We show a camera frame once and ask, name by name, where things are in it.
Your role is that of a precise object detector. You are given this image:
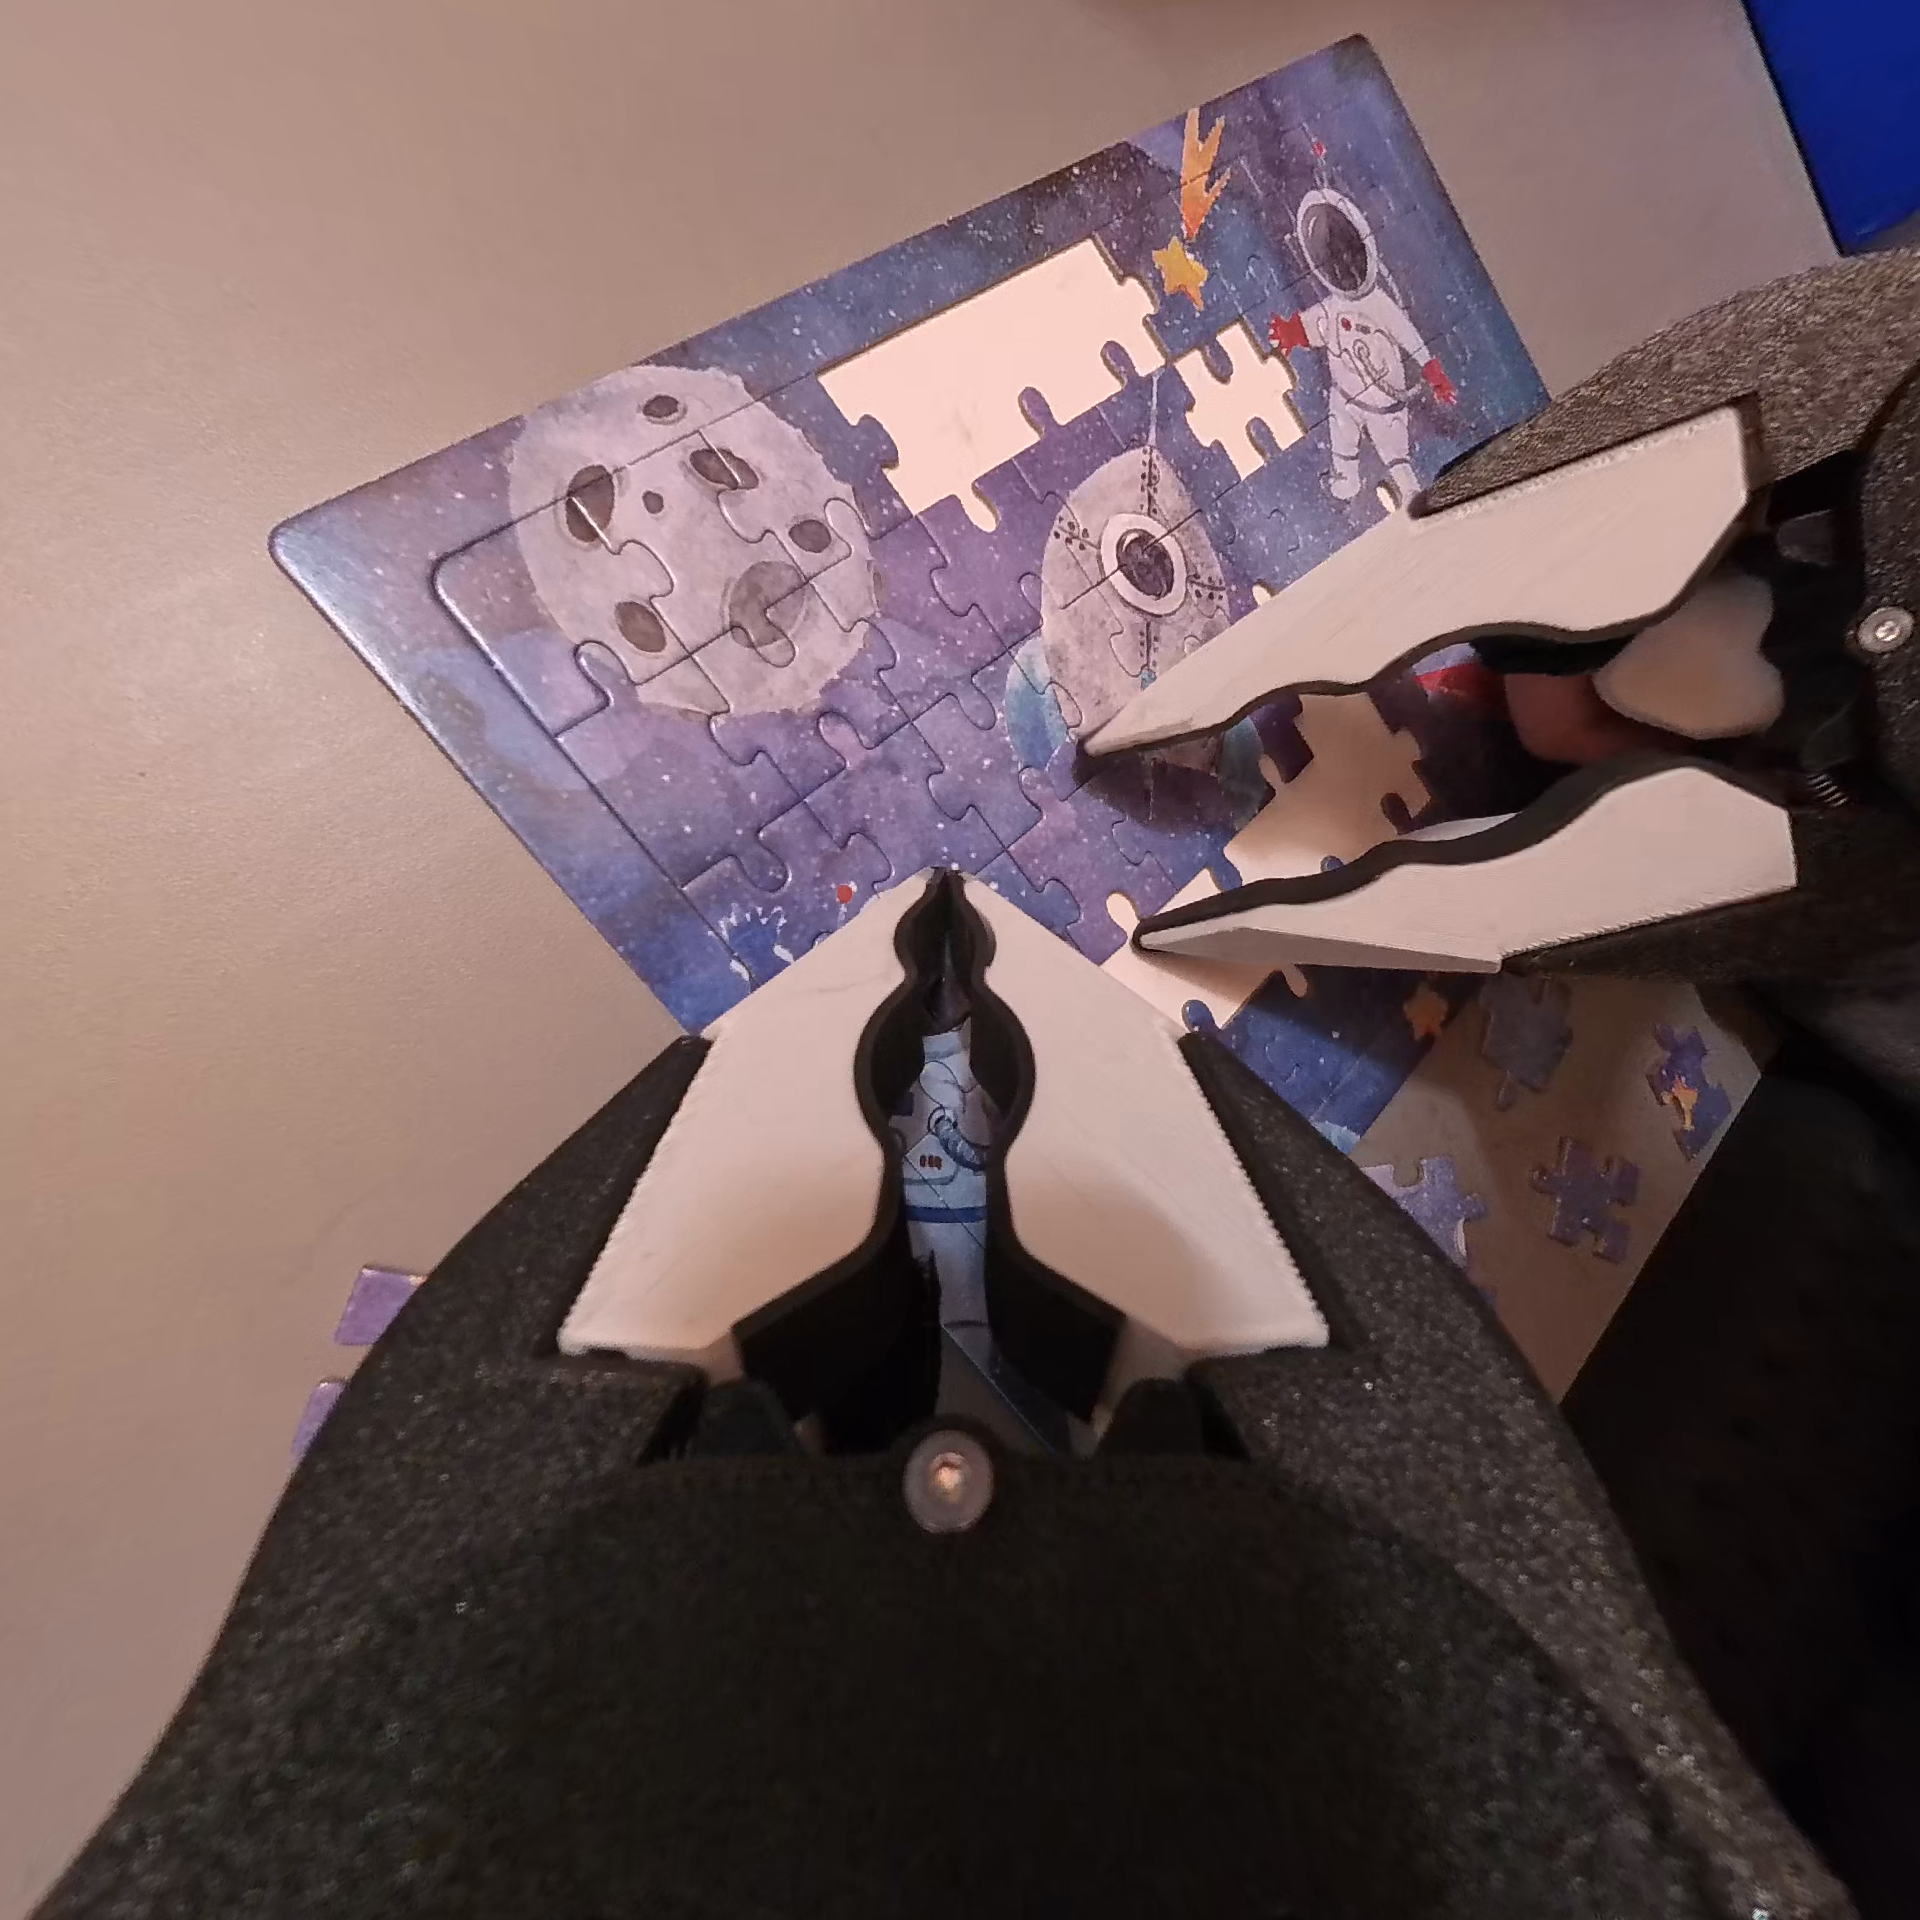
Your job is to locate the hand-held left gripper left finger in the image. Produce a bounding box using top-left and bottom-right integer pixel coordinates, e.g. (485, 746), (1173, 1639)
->
(558, 873), (950, 1450)

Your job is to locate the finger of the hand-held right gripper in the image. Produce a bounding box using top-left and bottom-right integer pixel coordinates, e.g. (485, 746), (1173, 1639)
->
(1133, 759), (1801, 969)
(1080, 399), (1766, 759)

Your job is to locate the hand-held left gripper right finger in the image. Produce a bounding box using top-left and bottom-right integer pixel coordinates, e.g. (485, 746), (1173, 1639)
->
(948, 873), (1336, 1423)

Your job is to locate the blue jigsaw piece orange corner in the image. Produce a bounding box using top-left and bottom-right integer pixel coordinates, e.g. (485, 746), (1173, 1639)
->
(333, 1267), (436, 1353)

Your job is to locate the space jigsaw puzzle board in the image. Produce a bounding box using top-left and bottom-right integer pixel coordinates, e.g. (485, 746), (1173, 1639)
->
(269, 33), (1555, 1442)

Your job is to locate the beige desk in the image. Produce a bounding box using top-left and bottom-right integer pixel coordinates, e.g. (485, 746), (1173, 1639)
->
(0, 0), (1869, 1920)

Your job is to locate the person's right hand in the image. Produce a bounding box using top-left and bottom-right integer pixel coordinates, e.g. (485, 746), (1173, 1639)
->
(1500, 672), (1632, 816)

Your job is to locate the blue jigsaw piece orange mark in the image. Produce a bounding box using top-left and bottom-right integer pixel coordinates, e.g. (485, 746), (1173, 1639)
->
(1641, 1024), (1734, 1162)

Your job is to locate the blue plastic bin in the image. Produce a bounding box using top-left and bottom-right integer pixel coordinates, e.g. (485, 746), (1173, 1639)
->
(1739, 0), (1920, 255)

